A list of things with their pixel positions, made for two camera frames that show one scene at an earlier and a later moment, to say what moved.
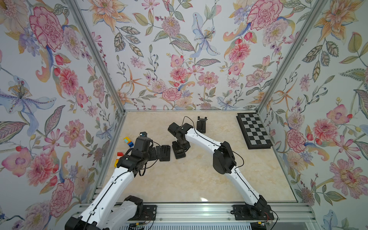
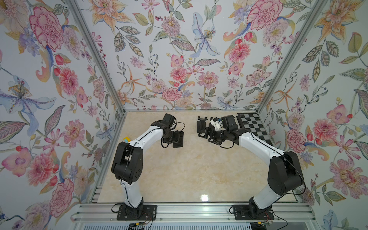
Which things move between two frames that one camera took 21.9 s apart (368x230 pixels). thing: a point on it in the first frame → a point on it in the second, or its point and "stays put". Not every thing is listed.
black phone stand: x=201 y=124 stays put
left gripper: x=155 y=153 → x=176 y=138
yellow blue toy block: x=127 y=140 stays put
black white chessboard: x=254 y=133 stays put
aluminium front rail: x=223 y=213 stays put
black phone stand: x=178 y=150 → x=212 y=134
